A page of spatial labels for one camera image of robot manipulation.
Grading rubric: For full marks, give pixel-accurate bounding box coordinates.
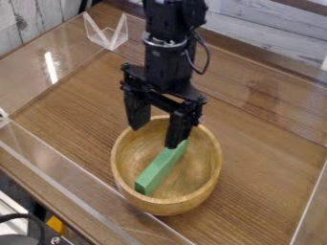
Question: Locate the yellow and black device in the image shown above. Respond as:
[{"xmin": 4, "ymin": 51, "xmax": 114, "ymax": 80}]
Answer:
[{"xmin": 24, "ymin": 213, "xmax": 89, "ymax": 245}]

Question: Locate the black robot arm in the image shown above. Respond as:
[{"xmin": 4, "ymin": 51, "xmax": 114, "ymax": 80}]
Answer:
[{"xmin": 121, "ymin": 0, "xmax": 208, "ymax": 149}]

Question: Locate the brown wooden bowl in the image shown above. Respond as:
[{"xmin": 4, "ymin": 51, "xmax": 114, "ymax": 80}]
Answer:
[{"xmin": 110, "ymin": 116, "xmax": 223, "ymax": 216}]

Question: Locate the clear acrylic corner bracket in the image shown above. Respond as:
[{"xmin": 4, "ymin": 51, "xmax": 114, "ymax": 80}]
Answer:
[{"xmin": 81, "ymin": 12, "xmax": 129, "ymax": 51}]

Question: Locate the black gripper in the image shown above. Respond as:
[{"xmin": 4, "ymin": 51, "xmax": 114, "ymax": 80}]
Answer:
[{"xmin": 121, "ymin": 38, "xmax": 207, "ymax": 149}]

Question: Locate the green rectangular block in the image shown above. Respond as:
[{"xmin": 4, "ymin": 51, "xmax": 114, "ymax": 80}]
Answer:
[{"xmin": 133, "ymin": 140, "xmax": 188, "ymax": 195}]

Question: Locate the clear acrylic front wall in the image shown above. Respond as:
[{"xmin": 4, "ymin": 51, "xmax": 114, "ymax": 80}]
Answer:
[{"xmin": 0, "ymin": 119, "xmax": 195, "ymax": 245}]

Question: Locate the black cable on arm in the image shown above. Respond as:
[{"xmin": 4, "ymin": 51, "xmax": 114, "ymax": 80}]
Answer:
[{"xmin": 183, "ymin": 30, "xmax": 212, "ymax": 76}]

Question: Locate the black cable at corner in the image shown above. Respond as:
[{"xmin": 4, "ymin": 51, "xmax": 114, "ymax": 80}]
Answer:
[{"xmin": 0, "ymin": 214, "xmax": 45, "ymax": 245}]

